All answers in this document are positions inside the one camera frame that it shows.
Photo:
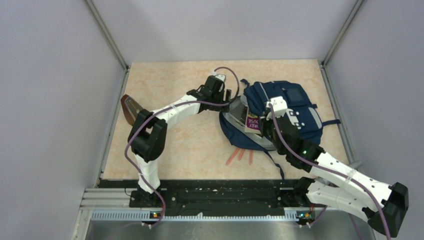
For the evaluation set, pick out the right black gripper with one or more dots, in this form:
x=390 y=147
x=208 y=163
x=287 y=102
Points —
x=264 y=122

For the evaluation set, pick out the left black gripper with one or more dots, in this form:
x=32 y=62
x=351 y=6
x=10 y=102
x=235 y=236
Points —
x=227 y=95

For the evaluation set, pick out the purple picture book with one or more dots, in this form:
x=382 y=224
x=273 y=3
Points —
x=252 y=124

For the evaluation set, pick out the navy blue backpack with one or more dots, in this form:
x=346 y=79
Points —
x=301 y=112

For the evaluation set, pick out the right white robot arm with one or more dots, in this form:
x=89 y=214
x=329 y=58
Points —
x=382 y=205

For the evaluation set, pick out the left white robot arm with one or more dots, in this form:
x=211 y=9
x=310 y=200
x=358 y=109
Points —
x=147 y=137

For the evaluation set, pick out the orange pen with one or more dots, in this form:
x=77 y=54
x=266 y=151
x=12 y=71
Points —
x=232 y=156
x=251 y=154
x=240 y=154

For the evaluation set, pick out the brown wedge stand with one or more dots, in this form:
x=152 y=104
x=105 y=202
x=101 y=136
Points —
x=131 y=108

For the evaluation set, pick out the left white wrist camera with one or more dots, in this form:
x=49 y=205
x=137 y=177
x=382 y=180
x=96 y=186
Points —
x=221 y=77

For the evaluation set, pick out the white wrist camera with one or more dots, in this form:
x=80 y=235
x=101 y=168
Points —
x=279 y=106
x=221 y=77

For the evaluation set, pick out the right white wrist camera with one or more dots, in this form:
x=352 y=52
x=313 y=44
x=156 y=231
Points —
x=279 y=106

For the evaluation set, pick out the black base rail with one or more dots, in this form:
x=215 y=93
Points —
x=222 y=198

